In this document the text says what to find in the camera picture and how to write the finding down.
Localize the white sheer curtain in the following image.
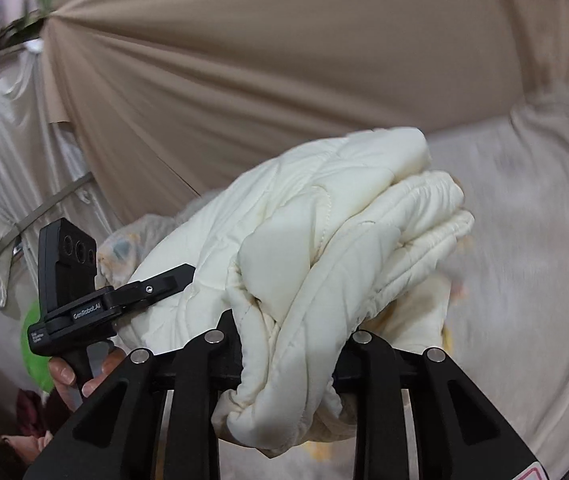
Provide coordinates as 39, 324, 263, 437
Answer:
0, 41, 121, 309

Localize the beige curtain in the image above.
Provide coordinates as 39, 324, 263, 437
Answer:
42, 0, 569, 222

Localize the light grey printed bed blanket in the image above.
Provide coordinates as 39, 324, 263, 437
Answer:
97, 83, 569, 479

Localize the cream quilted jacket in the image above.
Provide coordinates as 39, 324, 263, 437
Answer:
116, 128, 474, 457

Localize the person's left hand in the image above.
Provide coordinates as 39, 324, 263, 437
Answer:
48, 347, 127, 412

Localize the green object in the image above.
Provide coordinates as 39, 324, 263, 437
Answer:
20, 300, 57, 395

